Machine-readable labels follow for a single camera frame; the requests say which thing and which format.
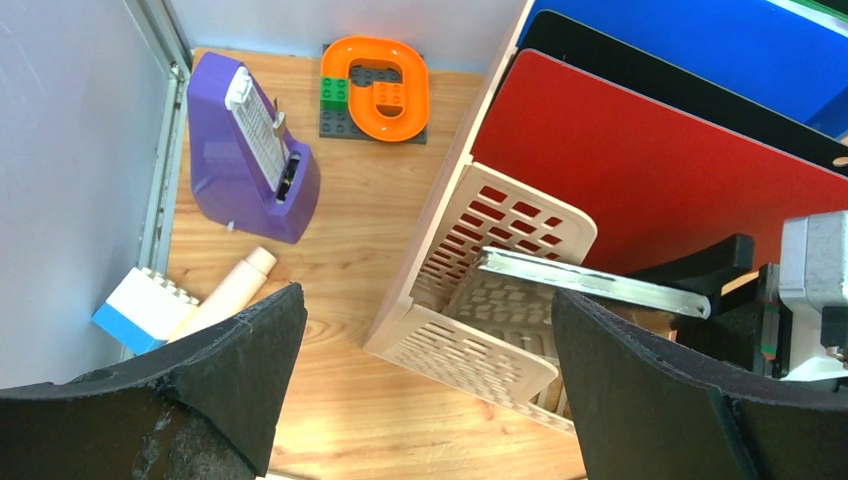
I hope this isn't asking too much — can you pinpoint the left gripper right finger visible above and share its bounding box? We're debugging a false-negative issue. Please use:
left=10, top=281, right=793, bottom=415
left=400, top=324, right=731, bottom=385
left=551, top=290, right=847, bottom=479

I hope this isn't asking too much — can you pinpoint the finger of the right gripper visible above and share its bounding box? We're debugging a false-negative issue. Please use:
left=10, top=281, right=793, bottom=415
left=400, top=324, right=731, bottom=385
left=627, top=234, right=755, bottom=295

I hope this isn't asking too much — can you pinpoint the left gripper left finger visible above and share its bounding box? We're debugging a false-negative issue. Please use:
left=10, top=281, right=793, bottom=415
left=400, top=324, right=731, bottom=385
left=1, top=283, right=308, bottom=479

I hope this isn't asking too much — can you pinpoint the red binder folder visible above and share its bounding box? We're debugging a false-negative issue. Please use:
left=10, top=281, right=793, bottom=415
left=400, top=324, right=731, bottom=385
left=471, top=9, right=847, bottom=273

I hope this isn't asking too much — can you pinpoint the beige plastic file organizer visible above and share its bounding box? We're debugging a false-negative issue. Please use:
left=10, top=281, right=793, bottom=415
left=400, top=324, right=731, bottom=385
left=364, top=2, right=597, bottom=433

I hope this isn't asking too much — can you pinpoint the blue binder folder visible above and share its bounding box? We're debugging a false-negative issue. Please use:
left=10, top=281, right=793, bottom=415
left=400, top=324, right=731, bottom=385
left=521, top=0, right=847, bottom=138

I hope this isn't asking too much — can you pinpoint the green translucent plastic folder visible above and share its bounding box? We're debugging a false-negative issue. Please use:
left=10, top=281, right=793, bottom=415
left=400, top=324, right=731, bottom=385
left=793, top=0, right=847, bottom=18

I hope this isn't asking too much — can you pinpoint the black notebook with sticker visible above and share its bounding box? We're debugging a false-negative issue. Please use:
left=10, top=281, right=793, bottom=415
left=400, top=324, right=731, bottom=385
left=442, top=246, right=712, bottom=329

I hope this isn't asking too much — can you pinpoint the beige rolled tube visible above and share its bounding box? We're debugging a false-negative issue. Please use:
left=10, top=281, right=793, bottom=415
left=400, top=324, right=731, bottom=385
left=168, top=247, right=277, bottom=343

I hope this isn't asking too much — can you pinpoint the blue white eraser block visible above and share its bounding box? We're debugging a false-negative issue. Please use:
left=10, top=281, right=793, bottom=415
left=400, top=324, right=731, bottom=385
left=92, top=267, right=199, bottom=355

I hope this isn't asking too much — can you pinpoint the purple folder behind organizer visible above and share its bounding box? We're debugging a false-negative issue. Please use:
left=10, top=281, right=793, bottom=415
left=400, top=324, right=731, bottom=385
left=187, top=52, right=321, bottom=244

